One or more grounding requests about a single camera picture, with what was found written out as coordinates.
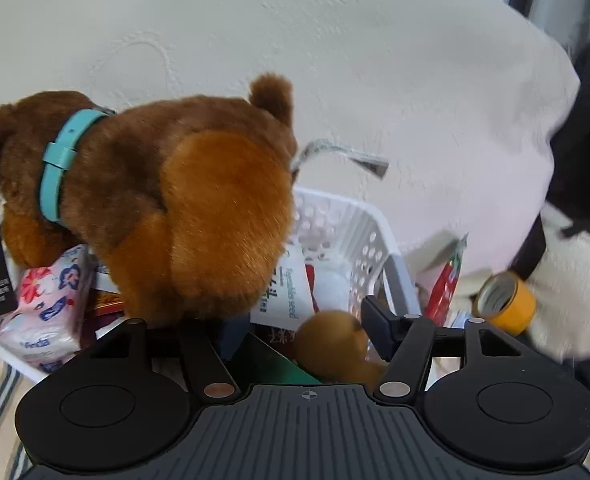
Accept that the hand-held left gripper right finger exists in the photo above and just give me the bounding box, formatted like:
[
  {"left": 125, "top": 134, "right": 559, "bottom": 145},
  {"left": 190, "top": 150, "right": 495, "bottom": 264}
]
[{"left": 361, "top": 295, "right": 523, "bottom": 405}]

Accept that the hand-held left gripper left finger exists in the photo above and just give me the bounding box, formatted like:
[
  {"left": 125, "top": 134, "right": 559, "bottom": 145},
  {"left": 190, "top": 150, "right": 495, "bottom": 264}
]
[{"left": 77, "top": 317, "right": 242, "bottom": 402}]

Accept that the white perforated plastic basket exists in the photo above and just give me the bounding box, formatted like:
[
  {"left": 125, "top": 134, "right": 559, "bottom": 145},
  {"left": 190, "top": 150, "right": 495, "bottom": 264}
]
[{"left": 0, "top": 187, "right": 423, "bottom": 386}]

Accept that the yellow tape roll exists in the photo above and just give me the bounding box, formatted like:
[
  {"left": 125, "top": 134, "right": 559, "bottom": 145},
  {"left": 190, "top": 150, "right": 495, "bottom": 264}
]
[{"left": 476, "top": 272, "right": 538, "bottom": 337}]

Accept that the brown plush dog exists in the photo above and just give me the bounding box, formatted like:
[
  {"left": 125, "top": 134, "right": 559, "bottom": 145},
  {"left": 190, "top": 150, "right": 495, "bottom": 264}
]
[{"left": 0, "top": 74, "right": 390, "bottom": 386}]

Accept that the white plastic bag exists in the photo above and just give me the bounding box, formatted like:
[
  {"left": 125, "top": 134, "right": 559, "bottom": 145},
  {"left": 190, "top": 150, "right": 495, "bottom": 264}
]
[{"left": 312, "top": 265, "right": 362, "bottom": 317}]

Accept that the green card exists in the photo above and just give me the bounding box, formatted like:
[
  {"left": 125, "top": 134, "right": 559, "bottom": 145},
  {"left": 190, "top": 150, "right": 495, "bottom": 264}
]
[{"left": 230, "top": 332, "right": 330, "bottom": 386}]

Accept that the red snack packet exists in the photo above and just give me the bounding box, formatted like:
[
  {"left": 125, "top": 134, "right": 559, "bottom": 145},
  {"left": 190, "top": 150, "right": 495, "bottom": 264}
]
[{"left": 422, "top": 234, "right": 470, "bottom": 323}]

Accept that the white printed paper card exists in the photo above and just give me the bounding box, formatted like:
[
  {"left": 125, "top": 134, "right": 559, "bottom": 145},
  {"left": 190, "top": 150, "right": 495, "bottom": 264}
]
[{"left": 250, "top": 247, "right": 316, "bottom": 331}]

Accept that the dark red box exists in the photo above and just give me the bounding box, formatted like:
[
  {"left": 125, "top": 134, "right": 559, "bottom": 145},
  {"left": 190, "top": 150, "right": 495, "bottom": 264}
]
[{"left": 87, "top": 290, "right": 126, "bottom": 333}]

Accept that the floral print tissue packet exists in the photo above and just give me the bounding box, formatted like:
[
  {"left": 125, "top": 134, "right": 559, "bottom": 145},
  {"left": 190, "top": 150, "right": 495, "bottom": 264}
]
[{"left": 0, "top": 244, "right": 96, "bottom": 373}]

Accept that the white cloth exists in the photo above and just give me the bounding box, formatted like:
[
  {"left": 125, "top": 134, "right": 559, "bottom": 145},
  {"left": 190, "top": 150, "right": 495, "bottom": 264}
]
[{"left": 525, "top": 205, "right": 590, "bottom": 361}]

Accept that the white pillow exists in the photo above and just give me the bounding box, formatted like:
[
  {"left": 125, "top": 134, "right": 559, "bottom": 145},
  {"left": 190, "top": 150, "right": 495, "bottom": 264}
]
[{"left": 0, "top": 0, "right": 583, "bottom": 281}]

